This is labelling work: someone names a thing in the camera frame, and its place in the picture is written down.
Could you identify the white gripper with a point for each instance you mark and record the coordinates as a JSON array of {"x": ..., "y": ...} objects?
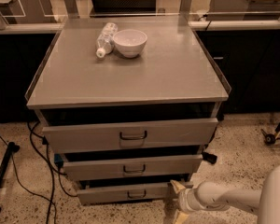
[{"x": 186, "y": 200}]

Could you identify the grey bottom drawer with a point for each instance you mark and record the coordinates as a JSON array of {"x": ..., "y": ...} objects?
[{"x": 127, "y": 193}]

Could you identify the grey drawer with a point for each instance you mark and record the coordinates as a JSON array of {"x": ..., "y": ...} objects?
[
  {"x": 113, "y": 136},
  {"x": 150, "y": 166},
  {"x": 127, "y": 193}
]

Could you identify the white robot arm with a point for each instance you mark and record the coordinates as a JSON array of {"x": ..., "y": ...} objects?
[{"x": 209, "y": 196}]

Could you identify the grey top drawer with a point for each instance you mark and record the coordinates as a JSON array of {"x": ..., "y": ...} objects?
[{"x": 113, "y": 136}]

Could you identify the grey middle drawer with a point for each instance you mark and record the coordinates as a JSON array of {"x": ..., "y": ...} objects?
[{"x": 150, "y": 166}]

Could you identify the grey drawer cabinet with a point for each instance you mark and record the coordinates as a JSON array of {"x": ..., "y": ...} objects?
[{"x": 173, "y": 78}]

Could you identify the white ceramic bowl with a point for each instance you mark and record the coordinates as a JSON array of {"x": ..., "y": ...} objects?
[{"x": 130, "y": 42}]

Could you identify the clear plastic water bottle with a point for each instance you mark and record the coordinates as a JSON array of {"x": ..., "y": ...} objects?
[{"x": 104, "y": 42}]

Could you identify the black stand leg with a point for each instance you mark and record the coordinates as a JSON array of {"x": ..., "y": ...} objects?
[{"x": 1, "y": 174}]

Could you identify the black cable plug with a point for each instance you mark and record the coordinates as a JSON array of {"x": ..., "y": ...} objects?
[{"x": 209, "y": 157}]

